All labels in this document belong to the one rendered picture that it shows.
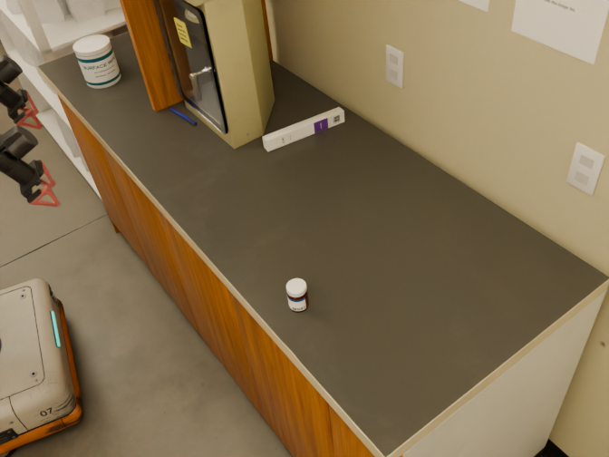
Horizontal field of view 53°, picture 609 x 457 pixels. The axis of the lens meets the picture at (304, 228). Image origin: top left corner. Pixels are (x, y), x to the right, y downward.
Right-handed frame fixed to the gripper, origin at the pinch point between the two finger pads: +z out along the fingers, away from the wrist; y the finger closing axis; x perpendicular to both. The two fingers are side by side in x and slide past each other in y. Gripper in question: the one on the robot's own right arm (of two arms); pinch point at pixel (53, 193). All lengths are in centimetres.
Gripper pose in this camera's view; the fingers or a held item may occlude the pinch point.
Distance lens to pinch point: 189.6
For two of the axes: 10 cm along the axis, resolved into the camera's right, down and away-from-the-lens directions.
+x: -7.7, 6.3, 1.1
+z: 4.9, 4.8, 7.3
